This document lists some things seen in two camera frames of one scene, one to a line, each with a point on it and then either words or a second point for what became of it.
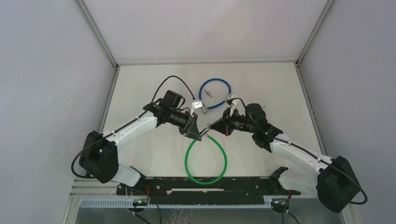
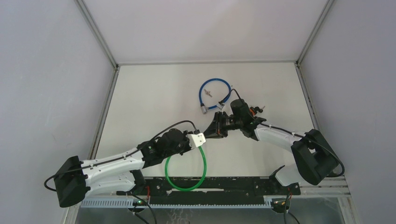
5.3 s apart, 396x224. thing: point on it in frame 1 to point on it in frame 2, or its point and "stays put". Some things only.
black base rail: [181, 191] stays put
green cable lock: [206, 131] to [205, 164]
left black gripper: [190, 129] to [188, 147]
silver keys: [208, 93] stays put
